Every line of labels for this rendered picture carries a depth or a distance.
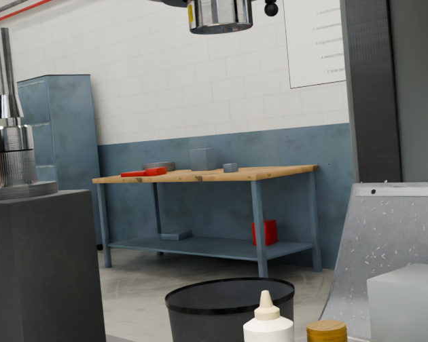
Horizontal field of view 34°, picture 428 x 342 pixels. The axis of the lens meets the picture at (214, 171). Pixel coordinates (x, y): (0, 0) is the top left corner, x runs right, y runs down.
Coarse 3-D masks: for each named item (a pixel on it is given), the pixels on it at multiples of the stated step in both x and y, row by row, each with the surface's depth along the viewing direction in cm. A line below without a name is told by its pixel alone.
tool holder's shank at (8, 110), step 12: (0, 36) 78; (0, 48) 78; (12, 48) 80; (0, 60) 78; (12, 60) 79; (0, 72) 79; (12, 72) 79; (0, 84) 79; (12, 84) 79; (0, 96) 79; (12, 96) 79; (0, 108) 79; (12, 108) 79; (0, 120) 79; (12, 120) 79
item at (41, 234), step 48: (0, 192) 76; (48, 192) 79; (0, 240) 73; (48, 240) 76; (0, 288) 74; (48, 288) 76; (96, 288) 82; (0, 336) 75; (48, 336) 76; (96, 336) 81
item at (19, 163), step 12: (0, 144) 78; (12, 144) 78; (24, 144) 79; (0, 156) 78; (12, 156) 78; (24, 156) 79; (0, 168) 78; (12, 168) 78; (24, 168) 79; (0, 180) 78; (12, 180) 78; (24, 180) 79; (36, 180) 80
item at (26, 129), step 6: (6, 126) 78; (12, 126) 78; (18, 126) 78; (24, 126) 79; (30, 126) 80; (0, 132) 78; (6, 132) 78; (12, 132) 78; (18, 132) 78; (24, 132) 79; (30, 132) 80
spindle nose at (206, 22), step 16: (192, 0) 50; (208, 0) 49; (224, 0) 49; (240, 0) 49; (192, 16) 50; (208, 16) 49; (224, 16) 49; (240, 16) 49; (192, 32) 51; (208, 32) 53; (224, 32) 53
